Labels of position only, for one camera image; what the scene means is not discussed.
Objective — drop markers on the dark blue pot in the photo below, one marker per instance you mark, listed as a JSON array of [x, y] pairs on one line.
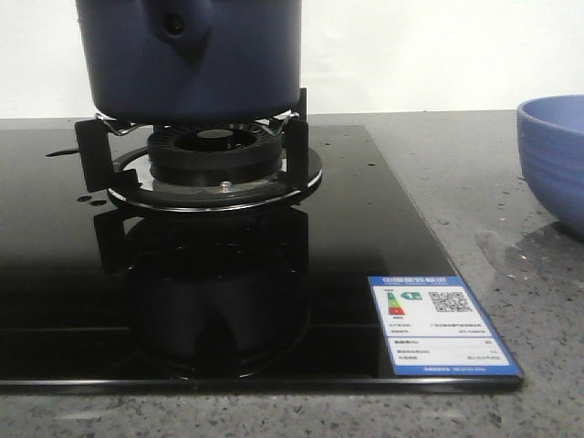
[[180, 62]]

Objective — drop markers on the light blue ceramic bowl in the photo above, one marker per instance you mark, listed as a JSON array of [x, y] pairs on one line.
[[550, 147]]

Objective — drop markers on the right burner with pot support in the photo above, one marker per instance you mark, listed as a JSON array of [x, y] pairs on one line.
[[202, 169]]

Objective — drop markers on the blue energy label sticker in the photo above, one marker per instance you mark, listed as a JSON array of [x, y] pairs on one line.
[[433, 326]]

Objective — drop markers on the black glass gas stove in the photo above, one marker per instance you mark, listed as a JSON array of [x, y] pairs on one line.
[[99, 298]]

